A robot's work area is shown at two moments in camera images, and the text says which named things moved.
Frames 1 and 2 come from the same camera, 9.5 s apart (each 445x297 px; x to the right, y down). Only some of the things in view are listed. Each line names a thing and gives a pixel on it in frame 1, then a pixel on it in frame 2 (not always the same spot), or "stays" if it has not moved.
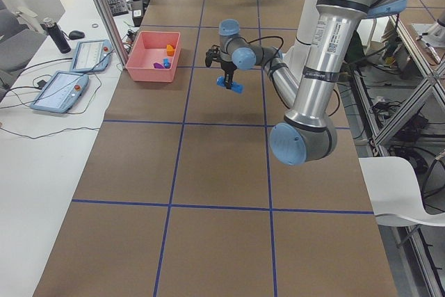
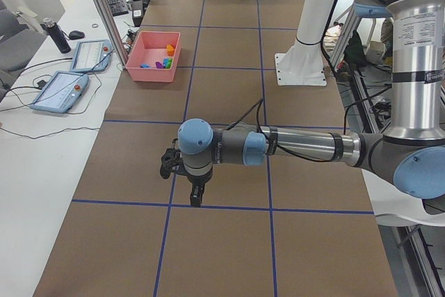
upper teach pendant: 92,55 stays
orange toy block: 170,50 stays
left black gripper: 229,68 to 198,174
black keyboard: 115,0 stays
